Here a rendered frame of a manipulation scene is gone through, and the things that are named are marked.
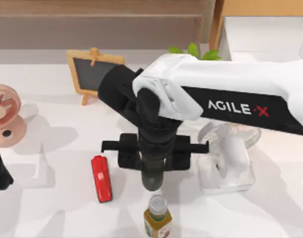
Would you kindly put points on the red stapler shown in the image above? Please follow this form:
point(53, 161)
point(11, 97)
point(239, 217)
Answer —
point(101, 177)

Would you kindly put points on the wooden framed blackboard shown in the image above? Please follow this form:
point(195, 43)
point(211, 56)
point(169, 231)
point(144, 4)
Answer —
point(88, 73)

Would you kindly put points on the yellow bottle with grey cap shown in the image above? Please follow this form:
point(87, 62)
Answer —
point(157, 218)

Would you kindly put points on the green potted plant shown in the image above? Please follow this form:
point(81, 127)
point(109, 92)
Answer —
point(193, 49)

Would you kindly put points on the wooden shelf unit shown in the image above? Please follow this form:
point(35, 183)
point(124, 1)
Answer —
point(96, 22)

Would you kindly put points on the pale wooden cabinet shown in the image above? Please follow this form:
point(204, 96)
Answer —
point(262, 32)

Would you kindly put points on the grey rounded camera box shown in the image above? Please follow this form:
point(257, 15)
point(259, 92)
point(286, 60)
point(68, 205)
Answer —
point(152, 176)

